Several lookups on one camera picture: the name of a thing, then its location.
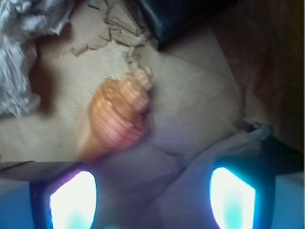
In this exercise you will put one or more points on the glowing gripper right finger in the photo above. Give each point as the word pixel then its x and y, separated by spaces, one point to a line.
pixel 258 192

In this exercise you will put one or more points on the brown paper bag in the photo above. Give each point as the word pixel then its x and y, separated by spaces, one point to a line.
pixel 240 70

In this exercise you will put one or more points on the white crumpled paper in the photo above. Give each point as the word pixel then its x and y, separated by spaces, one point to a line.
pixel 21 22

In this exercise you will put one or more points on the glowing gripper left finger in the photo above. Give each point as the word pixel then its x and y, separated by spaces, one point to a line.
pixel 47 195

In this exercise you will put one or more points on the orange spiral shell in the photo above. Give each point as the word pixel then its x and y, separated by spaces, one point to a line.
pixel 114 118

